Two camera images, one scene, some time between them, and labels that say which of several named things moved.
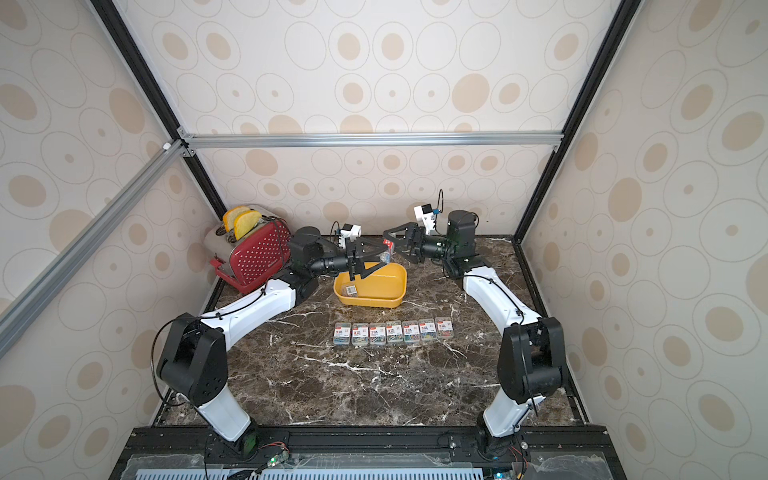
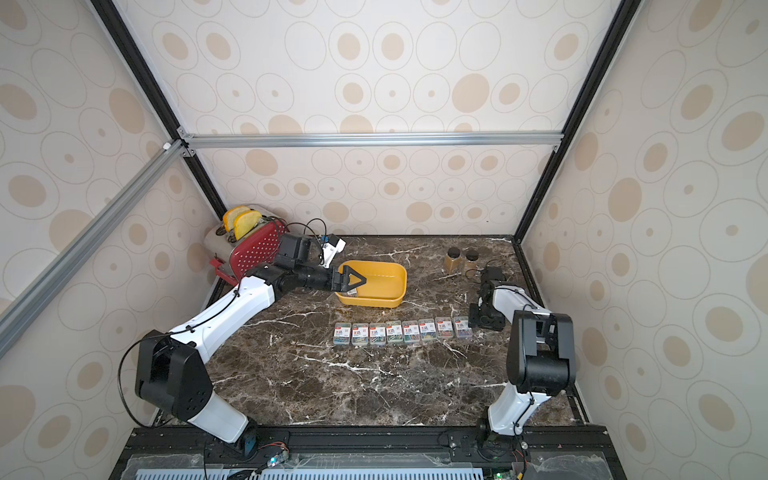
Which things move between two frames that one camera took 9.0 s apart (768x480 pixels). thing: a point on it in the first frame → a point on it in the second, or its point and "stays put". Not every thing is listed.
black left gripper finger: (369, 244) → (346, 271)
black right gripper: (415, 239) → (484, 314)
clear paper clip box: (377, 334) stays put
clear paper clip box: (360, 334) stays put
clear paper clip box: (386, 255) → (462, 327)
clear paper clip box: (394, 331) stays put
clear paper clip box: (342, 333) stays put
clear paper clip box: (427, 328) stays put
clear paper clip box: (411, 331) stays put
